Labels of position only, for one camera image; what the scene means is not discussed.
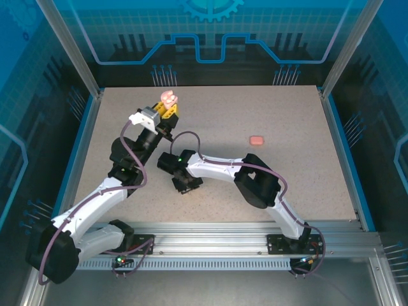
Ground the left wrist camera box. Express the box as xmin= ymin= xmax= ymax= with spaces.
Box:
xmin=128 ymin=106 xmax=161 ymax=130

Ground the round pink earbud case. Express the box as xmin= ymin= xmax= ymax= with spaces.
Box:
xmin=159 ymin=89 xmax=179 ymax=106

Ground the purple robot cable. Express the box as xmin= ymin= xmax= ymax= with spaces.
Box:
xmin=38 ymin=120 xmax=156 ymax=285
xmin=170 ymin=130 xmax=326 ymax=279

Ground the slotted grey cable duct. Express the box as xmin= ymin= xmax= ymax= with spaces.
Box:
xmin=73 ymin=258 xmax=293 ymax=271

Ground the steel bottom plate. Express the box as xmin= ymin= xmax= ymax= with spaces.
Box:
xmin=38 ymin=268 xmax=383 ymax=306

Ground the blue edged side rail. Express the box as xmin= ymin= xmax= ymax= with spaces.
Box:
xmin=318 ymin=87 xmax=377 ymax=233
xmin=47 ymin=89 xmax=105 ymax=233

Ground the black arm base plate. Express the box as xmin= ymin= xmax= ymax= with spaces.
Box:
xmin=266 ymin=234 xmax=325 ymax=255
xmin=126 ymin=234 xmax=156 ymax=255

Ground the aluminium frame post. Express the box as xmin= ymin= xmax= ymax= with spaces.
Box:
xmin=319 ymin=0 xmax=376 ymax=99
xmin=35 ymin=0 xmax=105 ymax=99

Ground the aluminium mounting beam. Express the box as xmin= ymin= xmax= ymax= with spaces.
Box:
xmin=41 ymin=222 xmax=382 ymax=256

